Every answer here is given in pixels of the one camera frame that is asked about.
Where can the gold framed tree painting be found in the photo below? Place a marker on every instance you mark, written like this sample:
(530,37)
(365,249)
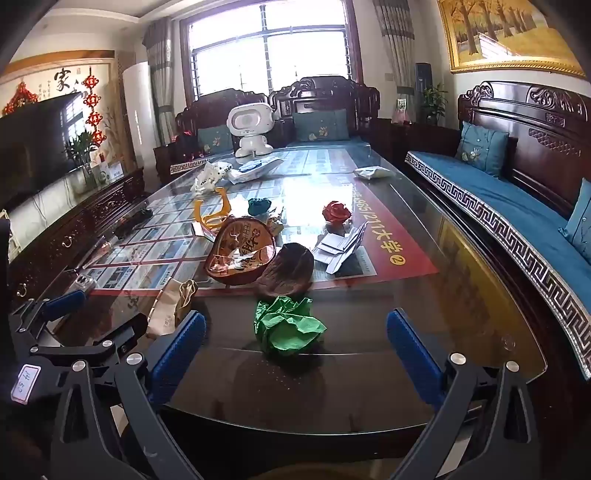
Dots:
(503,32)

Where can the large window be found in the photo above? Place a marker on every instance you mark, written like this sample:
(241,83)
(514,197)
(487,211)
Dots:
(268,50)

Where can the white paper carton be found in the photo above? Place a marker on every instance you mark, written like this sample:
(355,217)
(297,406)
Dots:
(341,249)

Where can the brown paper bag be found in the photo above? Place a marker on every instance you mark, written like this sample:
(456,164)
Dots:
(173,304)

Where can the dark wooden side table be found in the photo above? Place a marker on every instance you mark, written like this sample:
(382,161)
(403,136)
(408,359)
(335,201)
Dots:
(415,136)

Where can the white wet wipes packet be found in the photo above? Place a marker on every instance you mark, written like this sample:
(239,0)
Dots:
(256,168)

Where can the white toy robot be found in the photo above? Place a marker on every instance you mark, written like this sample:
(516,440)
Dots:
(249,122)

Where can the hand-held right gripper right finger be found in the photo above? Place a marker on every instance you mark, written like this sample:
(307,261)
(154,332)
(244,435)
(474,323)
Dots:
(411,355)

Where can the blue sofa seat cushion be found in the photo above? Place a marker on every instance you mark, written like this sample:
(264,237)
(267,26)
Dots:
(328,142)
(498,203)

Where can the brown wrapper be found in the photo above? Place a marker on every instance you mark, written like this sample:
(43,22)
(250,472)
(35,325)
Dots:
(286,270)

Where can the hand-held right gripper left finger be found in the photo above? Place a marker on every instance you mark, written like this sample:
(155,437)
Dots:
(178,355)

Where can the orange snack bag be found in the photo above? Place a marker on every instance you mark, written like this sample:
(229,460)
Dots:
(238,251)

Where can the red crumpled paper ball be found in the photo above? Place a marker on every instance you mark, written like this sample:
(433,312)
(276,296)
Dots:
(337,213)

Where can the patterned grey curtain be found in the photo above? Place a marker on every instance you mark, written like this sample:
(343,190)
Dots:
(397,46)
(161,78)

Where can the white printed plastic bag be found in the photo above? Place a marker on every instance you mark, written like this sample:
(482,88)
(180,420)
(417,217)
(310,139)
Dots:
(210,177)

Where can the dark wooden television cabinet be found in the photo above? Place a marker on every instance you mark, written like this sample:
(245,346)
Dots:
(69,230)

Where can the white box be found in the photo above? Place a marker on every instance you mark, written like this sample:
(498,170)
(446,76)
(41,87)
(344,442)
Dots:
(108,171)

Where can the green potted plant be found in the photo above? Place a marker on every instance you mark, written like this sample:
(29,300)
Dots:
(435,101)

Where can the long carved wooden sofa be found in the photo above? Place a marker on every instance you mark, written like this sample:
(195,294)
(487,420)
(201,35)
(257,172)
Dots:
(531,134)

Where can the black bag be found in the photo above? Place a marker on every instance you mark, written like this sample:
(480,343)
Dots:
(187,142)

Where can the teal crumpled paper ball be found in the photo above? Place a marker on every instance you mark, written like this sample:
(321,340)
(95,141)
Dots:
(259,206)

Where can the teal embroidered pillow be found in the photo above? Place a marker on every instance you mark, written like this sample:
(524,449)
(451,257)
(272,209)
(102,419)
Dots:
(214,140)
(482,150)
(321,126)
(579,221)

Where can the green bamboo plant in vase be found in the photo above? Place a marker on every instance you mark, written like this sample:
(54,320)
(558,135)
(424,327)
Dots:
(83,152)

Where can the black television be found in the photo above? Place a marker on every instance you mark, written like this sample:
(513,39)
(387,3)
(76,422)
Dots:
(32,147)

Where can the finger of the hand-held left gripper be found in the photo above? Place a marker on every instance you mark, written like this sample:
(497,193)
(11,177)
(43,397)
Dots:
(117,337)
(64,302)

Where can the white tissue packet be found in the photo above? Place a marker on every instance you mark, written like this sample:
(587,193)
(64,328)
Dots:
(371,173)

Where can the red printed poster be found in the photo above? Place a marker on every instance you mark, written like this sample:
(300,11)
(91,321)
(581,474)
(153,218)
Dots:
(314,194)

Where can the white standing air conditioner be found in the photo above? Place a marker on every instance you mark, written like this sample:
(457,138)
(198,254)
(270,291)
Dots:
(138,120)

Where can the framed calligraphy wall art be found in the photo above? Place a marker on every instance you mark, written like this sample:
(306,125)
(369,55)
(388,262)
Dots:
(60,81)

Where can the yellow snack wrapper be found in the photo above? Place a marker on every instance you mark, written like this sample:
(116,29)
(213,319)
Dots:
(275,224)

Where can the red knot hanging decoration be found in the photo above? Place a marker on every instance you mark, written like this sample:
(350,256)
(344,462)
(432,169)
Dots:
(93,110)

